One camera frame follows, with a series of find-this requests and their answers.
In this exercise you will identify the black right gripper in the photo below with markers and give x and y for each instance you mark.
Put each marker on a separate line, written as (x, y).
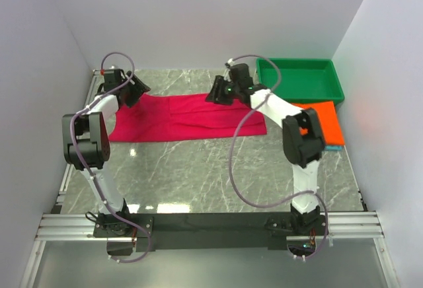
(219, 90)

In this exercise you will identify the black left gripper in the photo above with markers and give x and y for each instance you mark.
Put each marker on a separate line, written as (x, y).
(136, 90)

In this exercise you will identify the crimson red t shirt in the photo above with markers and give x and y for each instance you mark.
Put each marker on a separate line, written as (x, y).
(176, 118)

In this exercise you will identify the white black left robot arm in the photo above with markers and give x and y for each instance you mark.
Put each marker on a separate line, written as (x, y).
(86, 146)

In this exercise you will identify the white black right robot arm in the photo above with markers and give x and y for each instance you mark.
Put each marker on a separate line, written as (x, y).
(302, 139)

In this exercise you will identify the green plastic bin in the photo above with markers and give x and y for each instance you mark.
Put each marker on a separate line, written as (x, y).
(303, 80)

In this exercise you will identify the folded orange t shirt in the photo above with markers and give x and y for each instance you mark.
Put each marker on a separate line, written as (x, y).
(329, 122)

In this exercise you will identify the folded light blue t shirt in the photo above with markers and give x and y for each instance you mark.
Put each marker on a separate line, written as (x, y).
(333, 148)

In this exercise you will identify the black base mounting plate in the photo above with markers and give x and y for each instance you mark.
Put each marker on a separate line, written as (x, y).
(173, 231)

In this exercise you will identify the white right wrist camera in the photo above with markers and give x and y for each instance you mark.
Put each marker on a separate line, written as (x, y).
(229, 63)

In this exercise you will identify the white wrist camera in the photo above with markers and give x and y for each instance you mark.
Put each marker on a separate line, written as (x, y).
(229, 63)
(106, 71)

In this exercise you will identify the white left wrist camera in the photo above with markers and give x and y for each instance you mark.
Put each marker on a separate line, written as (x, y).
(106, 71)

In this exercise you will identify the aluminium front rail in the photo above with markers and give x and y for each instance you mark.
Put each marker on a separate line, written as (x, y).
(76, 228)

